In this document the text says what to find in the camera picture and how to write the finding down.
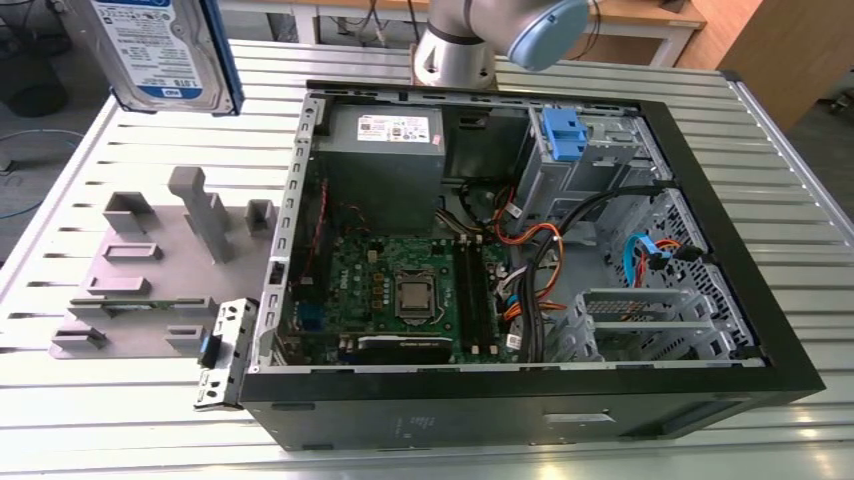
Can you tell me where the hard disk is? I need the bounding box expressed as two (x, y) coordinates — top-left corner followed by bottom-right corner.
(85, 0), (245, 118)

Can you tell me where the silver disk bay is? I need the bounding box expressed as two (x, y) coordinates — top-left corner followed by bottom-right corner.
(551, 287), (763, 364)

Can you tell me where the silver CPU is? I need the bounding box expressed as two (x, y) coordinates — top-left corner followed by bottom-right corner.
(397, 279), (436, 309)

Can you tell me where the black RAM slot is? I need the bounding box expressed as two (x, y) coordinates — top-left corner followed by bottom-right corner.
(455, 234), (481, 356)
(469, 234), (500, 356)

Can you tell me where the silver power supply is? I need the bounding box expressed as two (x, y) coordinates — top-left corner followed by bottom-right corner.
(312, 103), (448, 236)

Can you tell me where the black CPU socket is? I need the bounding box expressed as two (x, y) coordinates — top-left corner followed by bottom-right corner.
(389, 269), (447, 326)

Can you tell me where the green motherboard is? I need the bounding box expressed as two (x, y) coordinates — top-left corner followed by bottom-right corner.
(283, 234), (519, 361)

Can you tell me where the black graphics card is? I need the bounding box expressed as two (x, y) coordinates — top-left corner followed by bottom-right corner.
(337, 333), (455, 365)

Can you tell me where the blue drive latch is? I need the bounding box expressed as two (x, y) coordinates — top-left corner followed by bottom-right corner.
(540, 107), (590, 162)

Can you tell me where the silver optical drive cage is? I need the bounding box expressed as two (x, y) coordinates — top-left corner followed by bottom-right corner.
(516, 103), (674, 216)

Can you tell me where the silver expansion slot retainer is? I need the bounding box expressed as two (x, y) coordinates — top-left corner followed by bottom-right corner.
(192, 295), (263, 412)

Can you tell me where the black PC case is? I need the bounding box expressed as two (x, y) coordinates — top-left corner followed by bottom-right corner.
(236, 78), (828, 451)

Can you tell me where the grey parts rack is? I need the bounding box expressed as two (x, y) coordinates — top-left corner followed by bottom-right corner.
(49, 167), (279, 361)

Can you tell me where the wooden desk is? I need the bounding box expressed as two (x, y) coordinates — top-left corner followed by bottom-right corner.
(579, 0), (708, 69)

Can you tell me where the black bin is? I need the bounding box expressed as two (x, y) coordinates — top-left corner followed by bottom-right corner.
(0, 47), (72, 119)

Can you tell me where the wooden cabinet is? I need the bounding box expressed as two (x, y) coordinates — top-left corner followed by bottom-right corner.
(716, 0), (854, 132)

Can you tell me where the yellow black power wire bundle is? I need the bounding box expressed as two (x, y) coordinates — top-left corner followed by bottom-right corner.
(436, 182), (512, 236)

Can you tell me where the red black twisted wire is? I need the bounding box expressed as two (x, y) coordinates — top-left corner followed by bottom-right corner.
(299, 178), (332, 287)

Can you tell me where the orange power wire bundle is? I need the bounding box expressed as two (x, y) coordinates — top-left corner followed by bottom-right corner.
(496, 222), (568, 324)

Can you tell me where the thick black cable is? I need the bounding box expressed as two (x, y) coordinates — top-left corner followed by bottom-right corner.
(519, 183), (676, 362)

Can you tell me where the blue data wire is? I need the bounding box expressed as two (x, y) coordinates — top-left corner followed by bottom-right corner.
(626, 234), (668, 290)

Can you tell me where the orange data wire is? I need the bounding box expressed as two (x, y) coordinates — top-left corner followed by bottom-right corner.
(639, 238), (710, 289)

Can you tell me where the white metal desk frame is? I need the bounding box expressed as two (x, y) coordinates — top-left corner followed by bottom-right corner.
(265, 0), (435, 47)

